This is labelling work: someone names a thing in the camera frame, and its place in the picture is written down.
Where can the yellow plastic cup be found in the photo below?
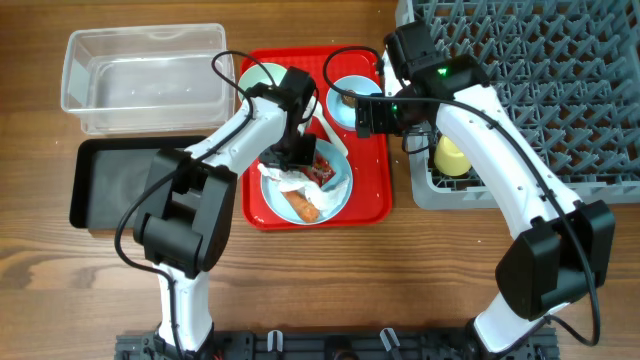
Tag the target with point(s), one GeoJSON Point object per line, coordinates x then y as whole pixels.
{"type": "Point", "coordinates": [449, 160]}

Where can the orange carrot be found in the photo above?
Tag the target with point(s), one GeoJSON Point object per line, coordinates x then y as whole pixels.
{"type": "Point", "coordinates": [305, 210]}

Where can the green rice bowl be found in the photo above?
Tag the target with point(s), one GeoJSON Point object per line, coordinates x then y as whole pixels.
{"type": "Point", "coordinates": [272, 74]}

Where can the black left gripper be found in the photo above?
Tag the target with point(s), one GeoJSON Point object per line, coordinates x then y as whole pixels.
{"type": "Point", "coordinates": [273, 156]}

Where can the light blue plate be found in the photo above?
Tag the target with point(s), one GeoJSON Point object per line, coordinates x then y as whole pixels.
{"type": "Point", "coordinates": [279, 205]}

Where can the small light blue bowl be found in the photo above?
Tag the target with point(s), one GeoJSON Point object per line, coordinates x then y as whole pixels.
{"type": "Point", "coordinates": [344, 115]}

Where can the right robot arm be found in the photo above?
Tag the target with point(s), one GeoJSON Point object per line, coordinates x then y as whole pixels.
{"type": "Point", "coordinates": [561, 245]}

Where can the white napkin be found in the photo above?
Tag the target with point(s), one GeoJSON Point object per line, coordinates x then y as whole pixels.
{"type": "Point", "coordinates": [325, 200]}

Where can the black tray bin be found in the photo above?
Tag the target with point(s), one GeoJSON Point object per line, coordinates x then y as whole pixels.
{"type": "Point", "coordinates": [109, 175]}

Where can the white plastic spoon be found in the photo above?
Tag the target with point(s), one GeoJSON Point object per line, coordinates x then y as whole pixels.
{"type": "Point", "coordinates": [315, 110]}

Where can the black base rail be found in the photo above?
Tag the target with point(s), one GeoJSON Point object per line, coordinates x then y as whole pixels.
{"type": "Point", "coordinates": [439, 343]}

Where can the clear plastic bin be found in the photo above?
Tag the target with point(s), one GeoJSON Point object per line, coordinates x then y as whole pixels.
{"type": "Point", "coordinates": [148, 78]}

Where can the grey dishwasher rack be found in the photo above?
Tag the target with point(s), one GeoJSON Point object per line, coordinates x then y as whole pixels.
{"type": "Point", "coordinates": [567, 73]}

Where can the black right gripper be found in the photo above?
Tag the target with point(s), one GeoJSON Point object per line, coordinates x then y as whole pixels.
{"type": "Point", "coordinates": [364, 118]}

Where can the red snack wrapper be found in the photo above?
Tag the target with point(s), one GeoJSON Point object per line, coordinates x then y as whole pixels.
{"type": "Point", "coordinates": [321, 171]}

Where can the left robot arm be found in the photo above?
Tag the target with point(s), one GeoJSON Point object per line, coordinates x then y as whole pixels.
{"type": "Point", "coordinates": [179, 226]}

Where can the red plastic tray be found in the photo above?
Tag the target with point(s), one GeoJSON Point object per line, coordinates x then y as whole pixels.
{"type": "Point", "coordinates": [371, 197]}

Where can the brown food ball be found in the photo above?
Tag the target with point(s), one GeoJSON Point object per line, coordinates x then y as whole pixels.
{"type": "Point", "coordinates": [349, 100]}

